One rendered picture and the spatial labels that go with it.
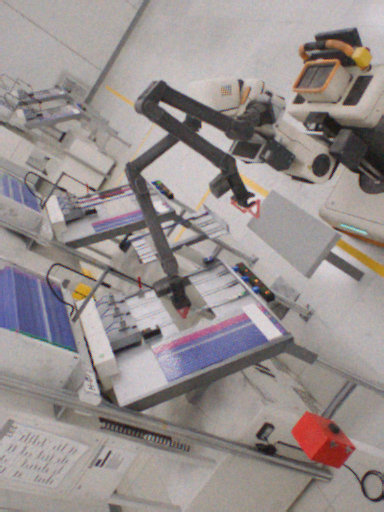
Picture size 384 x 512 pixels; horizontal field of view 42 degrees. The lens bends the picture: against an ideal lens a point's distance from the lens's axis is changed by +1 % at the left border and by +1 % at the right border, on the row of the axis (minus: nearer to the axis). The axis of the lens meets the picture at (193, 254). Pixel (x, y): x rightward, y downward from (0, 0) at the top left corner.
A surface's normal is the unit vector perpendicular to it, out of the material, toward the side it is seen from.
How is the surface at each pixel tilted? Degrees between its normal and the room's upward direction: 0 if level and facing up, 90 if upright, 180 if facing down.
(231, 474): 90
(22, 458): 90
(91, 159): 90
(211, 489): 90
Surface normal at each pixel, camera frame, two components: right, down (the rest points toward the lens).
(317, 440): -0.76, -0.40
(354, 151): 0.43, 0.28
